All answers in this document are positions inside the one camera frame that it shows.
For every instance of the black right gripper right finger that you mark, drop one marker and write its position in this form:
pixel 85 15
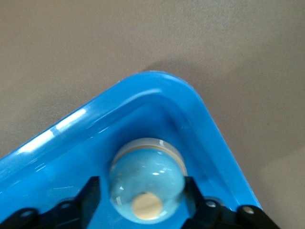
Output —
pixel 202 212

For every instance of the blue plastic tray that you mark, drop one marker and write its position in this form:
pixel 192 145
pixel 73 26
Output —
pixel 71 155

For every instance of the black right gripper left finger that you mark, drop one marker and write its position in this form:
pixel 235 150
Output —
pixel 78 212

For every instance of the brown table mat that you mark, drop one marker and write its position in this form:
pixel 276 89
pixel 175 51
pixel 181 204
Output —
pixel 71 47

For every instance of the light blue desk bell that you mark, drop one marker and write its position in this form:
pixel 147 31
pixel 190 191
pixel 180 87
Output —
pixel 147 171

